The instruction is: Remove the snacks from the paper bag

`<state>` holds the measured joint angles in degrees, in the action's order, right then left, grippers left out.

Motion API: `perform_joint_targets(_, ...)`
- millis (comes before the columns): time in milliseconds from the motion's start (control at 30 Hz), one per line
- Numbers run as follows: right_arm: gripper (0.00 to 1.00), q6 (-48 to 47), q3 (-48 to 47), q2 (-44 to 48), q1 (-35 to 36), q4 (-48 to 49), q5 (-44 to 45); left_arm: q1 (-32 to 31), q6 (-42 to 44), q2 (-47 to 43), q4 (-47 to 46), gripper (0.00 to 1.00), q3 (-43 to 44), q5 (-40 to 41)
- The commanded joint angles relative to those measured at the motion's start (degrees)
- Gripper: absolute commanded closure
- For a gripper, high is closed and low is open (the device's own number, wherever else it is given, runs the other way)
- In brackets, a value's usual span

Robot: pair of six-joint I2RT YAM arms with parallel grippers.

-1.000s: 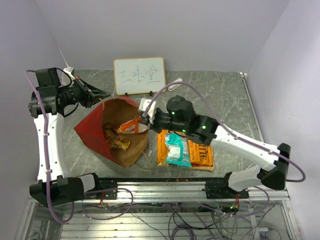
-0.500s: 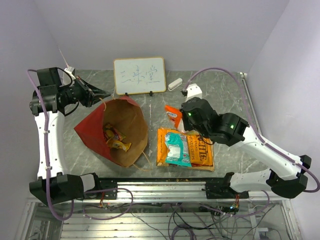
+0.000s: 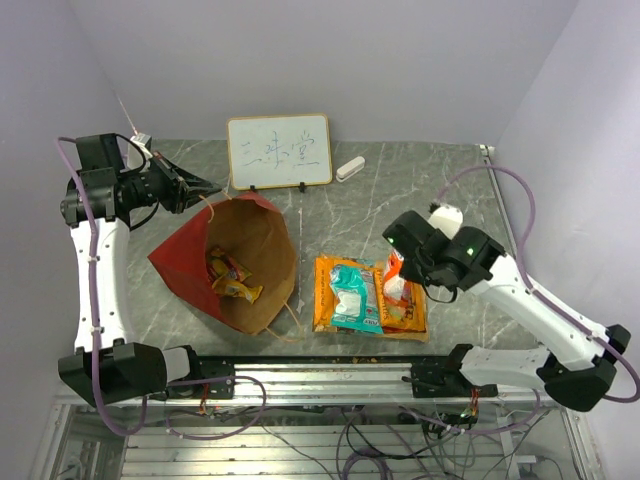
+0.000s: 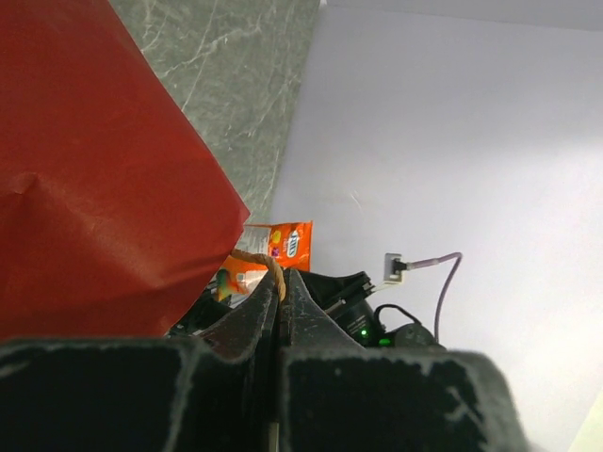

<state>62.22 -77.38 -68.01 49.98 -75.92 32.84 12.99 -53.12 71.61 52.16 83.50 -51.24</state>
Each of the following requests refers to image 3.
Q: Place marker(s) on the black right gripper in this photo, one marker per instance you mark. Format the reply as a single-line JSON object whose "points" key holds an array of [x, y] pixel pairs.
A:
{"points": [[409, 270]]}

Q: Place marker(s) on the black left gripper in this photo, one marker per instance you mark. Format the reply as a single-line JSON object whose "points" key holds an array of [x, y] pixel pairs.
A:
{"points": [[179, 197]]}

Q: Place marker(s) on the red brown paper bag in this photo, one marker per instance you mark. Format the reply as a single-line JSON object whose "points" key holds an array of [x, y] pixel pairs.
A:
{"points": [[251, 232]]}

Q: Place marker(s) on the gold kettle chips bag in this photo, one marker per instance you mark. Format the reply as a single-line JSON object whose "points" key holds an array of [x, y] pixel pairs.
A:
{"points": [[400, 336]]}

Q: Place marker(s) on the teal white snack bag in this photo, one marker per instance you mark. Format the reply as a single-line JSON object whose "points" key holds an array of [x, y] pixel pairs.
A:
{"points": [[355, 297]]}

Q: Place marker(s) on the orange snack bag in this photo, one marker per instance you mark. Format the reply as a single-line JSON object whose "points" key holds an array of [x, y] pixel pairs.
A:
{"points": [[322, 295]]}

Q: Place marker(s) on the yellow red candy packet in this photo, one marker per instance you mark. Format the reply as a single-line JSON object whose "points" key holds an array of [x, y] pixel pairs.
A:
{"points": [[229, 287]]}

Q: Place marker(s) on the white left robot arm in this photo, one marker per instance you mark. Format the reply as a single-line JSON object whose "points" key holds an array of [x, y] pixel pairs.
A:
{"points": [[107, 365]]}

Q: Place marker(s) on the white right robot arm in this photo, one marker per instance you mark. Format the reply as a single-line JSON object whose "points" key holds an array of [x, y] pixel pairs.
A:
{"points": [[575, 363]]}

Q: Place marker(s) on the colourful candy packets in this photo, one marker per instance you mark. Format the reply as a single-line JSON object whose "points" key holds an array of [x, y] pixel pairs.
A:
{"points": [[225, 267]]}

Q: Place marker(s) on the white eraser marker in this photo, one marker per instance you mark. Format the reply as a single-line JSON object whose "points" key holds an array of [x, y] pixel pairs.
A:
{"points": [[350, 168]]}

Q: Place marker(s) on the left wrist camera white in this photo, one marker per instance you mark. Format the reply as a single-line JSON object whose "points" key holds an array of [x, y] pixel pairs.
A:
{"points": [[138, 151]]}

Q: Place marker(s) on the small whiteboard yellow frame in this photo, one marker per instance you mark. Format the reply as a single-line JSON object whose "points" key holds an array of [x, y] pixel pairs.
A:
{"points": [[279, 151]]}

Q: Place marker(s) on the aluminium side rail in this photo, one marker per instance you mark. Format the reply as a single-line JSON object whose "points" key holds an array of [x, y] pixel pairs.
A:
{"points": [[510, 212]]}

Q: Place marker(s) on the aluminium front rail frame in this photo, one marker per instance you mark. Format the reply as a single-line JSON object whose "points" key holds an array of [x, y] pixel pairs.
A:
{"points": [[323, 418]]}

